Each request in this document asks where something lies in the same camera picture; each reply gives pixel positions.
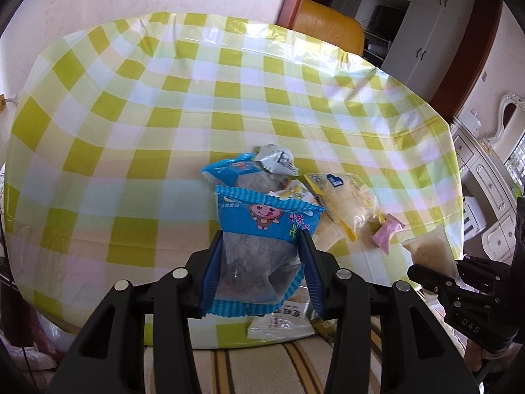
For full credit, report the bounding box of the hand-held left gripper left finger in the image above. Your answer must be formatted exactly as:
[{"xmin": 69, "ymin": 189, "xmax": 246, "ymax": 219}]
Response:
[{"xmin": 49, "ymin": 230, "xmax": 224, "ymax": 394}]

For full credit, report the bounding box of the blue cartoon snack packet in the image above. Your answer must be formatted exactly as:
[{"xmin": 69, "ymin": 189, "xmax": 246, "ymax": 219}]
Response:
[
  {"xmin": 201, "ymin": 153, "xmax": 296, "ymax": 198},
  {"xmin": 215, "ymin": 186, "xmax": 326, "ymax": 317}
]

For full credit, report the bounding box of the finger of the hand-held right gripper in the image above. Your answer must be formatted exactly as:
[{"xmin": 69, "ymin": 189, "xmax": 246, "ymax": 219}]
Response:
[
  {"xmin": 457, "ymin": 255, "xmax": 513, "ymax": 292},
  {"xmin": 407, "ymin": 265, "xmax": 464, "ymax": 300}
]

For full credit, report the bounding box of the white ornate mirror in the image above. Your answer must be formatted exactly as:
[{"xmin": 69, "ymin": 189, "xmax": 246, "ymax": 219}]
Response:
[{"xmin": 497, "ymin": 92, "xmax": 525, "ymax": 144}]

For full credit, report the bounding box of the white box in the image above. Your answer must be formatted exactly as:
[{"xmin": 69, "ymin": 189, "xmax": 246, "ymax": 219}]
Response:
[{"xmin": 459, "ymin": 109, "xmax": 482, "ymax": 130}]

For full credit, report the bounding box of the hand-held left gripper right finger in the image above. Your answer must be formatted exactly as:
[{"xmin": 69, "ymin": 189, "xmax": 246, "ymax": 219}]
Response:
[{"xmin": 297, "ymin": 230, "xmax": 472, "ymax": 394}]

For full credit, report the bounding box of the pink candy packet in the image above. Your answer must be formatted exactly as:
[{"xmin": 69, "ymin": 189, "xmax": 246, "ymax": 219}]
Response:
[{"xmin": 370, "ymin": 213, "xmax": 406, "ymax": 254}]

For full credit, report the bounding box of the white ornate dressing table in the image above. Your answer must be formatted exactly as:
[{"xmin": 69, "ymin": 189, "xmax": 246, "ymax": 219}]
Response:
[{"xmin": 449, "ymin": 115, "xmax": 525, "ymax": 255}]

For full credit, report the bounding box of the white green orange snack packet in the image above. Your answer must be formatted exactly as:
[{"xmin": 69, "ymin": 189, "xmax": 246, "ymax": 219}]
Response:
[{"xmin": 268, "ymin": 183, "xmax": 314, "ymax": 206}]

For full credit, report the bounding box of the clear cracker packet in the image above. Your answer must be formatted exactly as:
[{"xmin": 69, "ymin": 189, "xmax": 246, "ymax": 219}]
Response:
[{"xmin": 314, "ymin": 213, "xmax": 353, "ymax": 255}]

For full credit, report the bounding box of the yellow green snack packet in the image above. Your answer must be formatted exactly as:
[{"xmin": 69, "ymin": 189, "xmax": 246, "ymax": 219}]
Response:
[{"xmin": 312, "ymin": 316, "xmax": 339, "ymax": 343}]

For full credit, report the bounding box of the yellow-edged clear bread packet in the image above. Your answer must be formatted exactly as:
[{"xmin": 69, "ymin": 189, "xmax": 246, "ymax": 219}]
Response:
[{"xmin": 304, "ymin": 172, "xmax": 388, "ymax": 242}]

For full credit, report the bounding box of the yellow green checkered tablecloth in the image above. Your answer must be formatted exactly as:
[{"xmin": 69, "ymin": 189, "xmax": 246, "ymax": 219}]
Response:
[{"xmin": 2, "ymin": 11, "xmax": 466, "ymax": 349}]

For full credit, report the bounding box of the yellow leather armchair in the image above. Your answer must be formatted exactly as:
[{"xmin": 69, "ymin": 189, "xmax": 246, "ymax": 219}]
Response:
[{"xmin": 293, "ymin": 0, "xmax": 366, "ymax": 56}]

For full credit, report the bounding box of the white wardrobe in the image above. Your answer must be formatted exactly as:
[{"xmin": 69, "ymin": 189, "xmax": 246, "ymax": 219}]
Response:
[{"xmin": 324, "ymin": 0, "xmax": 478, "ymax": 101}]

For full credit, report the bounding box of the white slatted stool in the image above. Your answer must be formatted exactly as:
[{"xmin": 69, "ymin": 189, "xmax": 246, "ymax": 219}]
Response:
[{"xmin": 461, "ymin": 197, "xmax": 489, "ymax": 239}]

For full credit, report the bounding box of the clear beige cake packet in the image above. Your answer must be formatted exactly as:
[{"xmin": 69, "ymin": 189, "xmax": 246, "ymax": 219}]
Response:
[{"xmin": 401, "ymin": 226, "xmax": 460, "ymax": 280}]

